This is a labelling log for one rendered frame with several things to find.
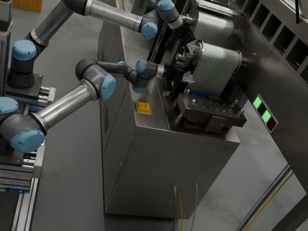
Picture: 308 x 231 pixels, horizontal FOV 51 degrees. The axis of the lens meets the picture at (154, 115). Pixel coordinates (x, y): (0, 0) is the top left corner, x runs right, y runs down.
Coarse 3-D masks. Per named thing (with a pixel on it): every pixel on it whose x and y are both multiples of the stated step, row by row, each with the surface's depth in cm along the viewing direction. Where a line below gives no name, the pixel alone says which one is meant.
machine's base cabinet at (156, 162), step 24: (120, 48) 266; (120, 96) 235; (120, 120) 223; (120, 144) 211; (144, 144) 184; (168, 144) 187; (192, 144) 190; (216, 144) 193; (120, 168) 201; (144, 168) 197; (168, 168) 200; (192, 168) 204; (216, 168) 207; (120, 192) 208; (144, 192) 212; (168, 192) 216; (192, 192) 220; (144, 216) 237; (168, 216) 234
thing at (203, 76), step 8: (200, 72) 190; (208, 72) 190; (216, 72) 191; (224, 72) 192; (192, 80) 192; (200, 80) 193; (208, 80) 194; (216, 80) 195; (224, 80) 196; (192, 88) 196; (200, 88) 197; (208, 88) 198; (216, 88) 199
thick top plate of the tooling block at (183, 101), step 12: (180, 96) 190; (192, 96) 192; (180, 108) 187; (192, 108) 182; (204, 108) 186; (216, 108) 191; (228, 108) 196; (204, 120) 187; (228, 120) 190; (240, 120) 191
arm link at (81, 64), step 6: (84, 60) 154; (90, 60) 154; (96, 60) 163; (78, 66) 152; (84, 66) 151; (102, 66) 166; (108, 66) 171; (114, 66) 176; (120, 66) 182; (126, 66) 188; (78, 72) 151; (108, 72) 172; (114, 72) 176; (120, 72) 181; (126, 72) 187; (78, 78) 153; (126, 78) 189
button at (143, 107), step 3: (138, 102) 187; (141, 102) 188; (138, 105) 185; (141, 105) 186; (144, 105) 187; (147, 105) 188; (138, 108) 184; (141, 108) 184; (144, 108) 185; (147, 108) 186; (141, 111) 184; (144, 111) 185; (147, 111) 185
